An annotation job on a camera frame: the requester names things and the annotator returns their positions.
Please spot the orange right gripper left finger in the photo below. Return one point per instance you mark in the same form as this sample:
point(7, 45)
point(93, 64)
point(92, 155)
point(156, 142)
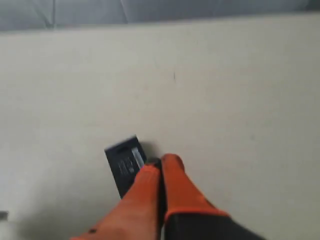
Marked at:
point(136, 216)

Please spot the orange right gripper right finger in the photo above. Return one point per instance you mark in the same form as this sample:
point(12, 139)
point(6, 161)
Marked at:
point(189, 215)

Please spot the black network switch box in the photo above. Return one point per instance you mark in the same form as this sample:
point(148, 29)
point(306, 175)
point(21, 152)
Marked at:
point(125, 160)

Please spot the grey backdrop cloth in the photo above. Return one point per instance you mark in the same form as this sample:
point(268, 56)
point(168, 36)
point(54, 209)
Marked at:
point(21, 15)

